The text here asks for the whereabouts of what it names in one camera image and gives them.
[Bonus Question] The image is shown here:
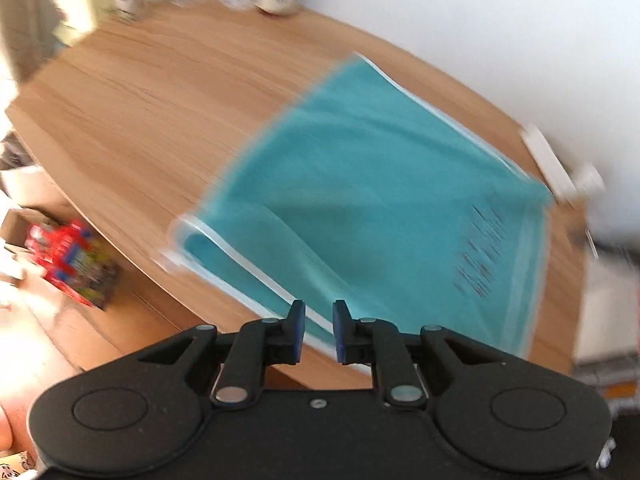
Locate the teal microfiber towel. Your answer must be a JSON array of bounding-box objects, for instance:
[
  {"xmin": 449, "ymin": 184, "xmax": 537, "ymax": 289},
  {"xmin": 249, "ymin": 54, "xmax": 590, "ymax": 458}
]
[{"xmin": 155, "ymin": 56, "xmax": 552, "ymax": 357}]

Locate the red colourful snack package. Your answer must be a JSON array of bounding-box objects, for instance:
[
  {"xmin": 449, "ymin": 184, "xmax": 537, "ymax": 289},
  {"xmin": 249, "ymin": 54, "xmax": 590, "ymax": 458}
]
[{"xmin": 25, "ymin": 220, "xmax": 120, "ymax": 310}]

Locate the white cylindrical container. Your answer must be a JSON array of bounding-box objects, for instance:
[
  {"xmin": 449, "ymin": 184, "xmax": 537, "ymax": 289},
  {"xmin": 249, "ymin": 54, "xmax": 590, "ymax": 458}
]
[{"xmin": 570, "ymin": 162, "xmax": 605, "ymax": 200}]

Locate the cardboard box on floor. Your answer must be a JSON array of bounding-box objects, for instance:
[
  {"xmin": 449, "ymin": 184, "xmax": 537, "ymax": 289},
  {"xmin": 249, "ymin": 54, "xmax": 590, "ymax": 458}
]
[{"xmin": 0, "ymin": 208, "xmax": 60, "ymax": 247}]

